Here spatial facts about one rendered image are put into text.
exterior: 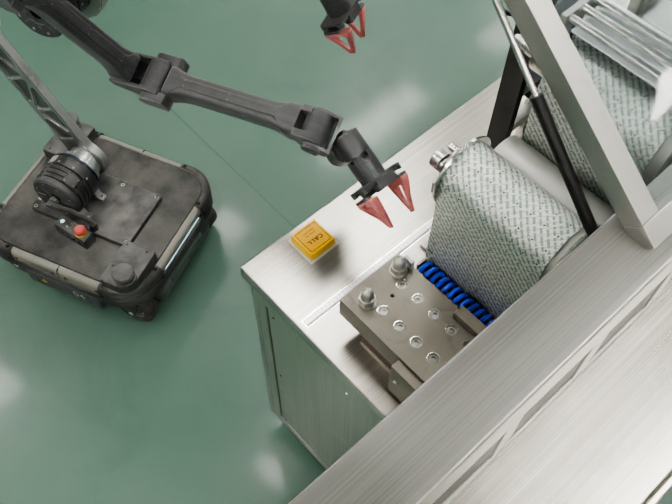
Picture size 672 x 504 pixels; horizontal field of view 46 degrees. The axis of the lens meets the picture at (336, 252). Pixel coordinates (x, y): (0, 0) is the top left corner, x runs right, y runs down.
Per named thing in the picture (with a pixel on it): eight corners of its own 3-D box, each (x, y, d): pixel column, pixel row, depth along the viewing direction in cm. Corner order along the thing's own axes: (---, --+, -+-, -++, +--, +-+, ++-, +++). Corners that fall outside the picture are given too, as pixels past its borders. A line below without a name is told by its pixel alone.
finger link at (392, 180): (388, 227, 162) (362, 189, 161) (413, 208, 165) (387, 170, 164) (402, 222, 156) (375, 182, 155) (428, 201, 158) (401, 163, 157)
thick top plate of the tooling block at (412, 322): (396, 267, 166) (398, 252, 160) (544, 404, 150) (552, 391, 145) (339, 313, 160) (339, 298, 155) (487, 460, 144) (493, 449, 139)
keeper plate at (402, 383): (394, 382, 159) (398, 359, 149) (430, 418, 155) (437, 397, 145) (385, 390, 158) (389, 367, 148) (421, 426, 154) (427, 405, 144)
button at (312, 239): (314, 224, 180) (314, 218, 177) (335, 243, 177) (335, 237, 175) (290, 241, 177) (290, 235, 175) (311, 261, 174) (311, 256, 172)
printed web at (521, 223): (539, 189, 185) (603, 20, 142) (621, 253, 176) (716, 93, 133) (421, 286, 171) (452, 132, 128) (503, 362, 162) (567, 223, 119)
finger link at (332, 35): (373, 38, 189) (356, 5, 183) (361, 57, 185) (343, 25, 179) (349, 41, 193) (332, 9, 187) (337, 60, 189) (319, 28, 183)
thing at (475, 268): (426, 255, 161) (437, 202, 146) (514, 334, 152) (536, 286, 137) (425, 257, 161) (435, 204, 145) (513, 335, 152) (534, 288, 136)
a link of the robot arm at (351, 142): (332, 136, 154) (355, 120, 155) (325, 142, 161) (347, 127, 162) (353, 165, 155) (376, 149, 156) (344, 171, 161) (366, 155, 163)
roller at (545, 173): (511, 163, 162) (524, 124, 152) (612, 242, 152) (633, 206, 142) (471, 195, 158) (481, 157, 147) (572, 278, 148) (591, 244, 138)
